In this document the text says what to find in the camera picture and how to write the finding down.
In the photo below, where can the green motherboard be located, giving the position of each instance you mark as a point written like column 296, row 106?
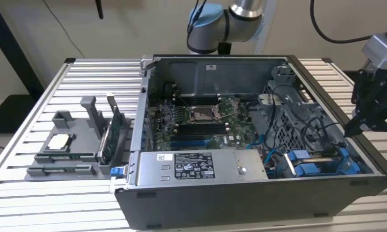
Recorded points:
column 241, row 139

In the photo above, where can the blue expansion slot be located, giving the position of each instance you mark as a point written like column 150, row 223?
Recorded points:
column 189, row 145

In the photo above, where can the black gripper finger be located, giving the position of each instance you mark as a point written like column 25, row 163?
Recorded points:
column 383, row 125
column 357, row 123

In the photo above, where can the black open PC case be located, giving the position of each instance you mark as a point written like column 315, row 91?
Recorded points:
column 212, row 205

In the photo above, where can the hard disk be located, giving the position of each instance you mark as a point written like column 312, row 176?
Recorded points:
column 299, row 155

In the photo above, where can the blue disk carrier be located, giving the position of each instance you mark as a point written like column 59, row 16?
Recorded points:
column 307, row 169

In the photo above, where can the metal disk bay cage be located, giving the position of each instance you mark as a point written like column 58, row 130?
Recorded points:
column 287, row 128

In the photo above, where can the thin metal locking lever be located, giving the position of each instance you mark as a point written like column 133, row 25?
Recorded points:
column 181, row 100

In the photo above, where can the grey parts rack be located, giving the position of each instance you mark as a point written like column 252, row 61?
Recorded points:
column 80, row 135

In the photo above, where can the blue case latch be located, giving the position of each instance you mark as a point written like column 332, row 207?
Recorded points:
column 116, row 171

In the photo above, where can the black hanging antenna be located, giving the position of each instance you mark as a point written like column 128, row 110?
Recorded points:
column 98, row 9

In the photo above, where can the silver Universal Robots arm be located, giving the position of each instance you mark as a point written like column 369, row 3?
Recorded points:
column 209, row 36

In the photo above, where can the black table corner cap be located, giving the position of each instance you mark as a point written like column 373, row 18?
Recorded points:
column 325, row 60
column 69, row 60

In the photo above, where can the green graphics card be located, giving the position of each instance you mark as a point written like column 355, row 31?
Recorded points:
column 110, row 140

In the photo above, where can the silver power supply unit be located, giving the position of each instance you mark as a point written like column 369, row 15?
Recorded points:
column 225, row 166

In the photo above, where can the black expansion slot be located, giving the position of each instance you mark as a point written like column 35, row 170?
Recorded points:
column 196, row 138

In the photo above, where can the silver CPU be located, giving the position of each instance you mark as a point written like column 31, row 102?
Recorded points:
column 58, row 142

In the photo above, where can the CPU socket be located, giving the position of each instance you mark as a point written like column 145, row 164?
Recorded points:
column 201, row 114

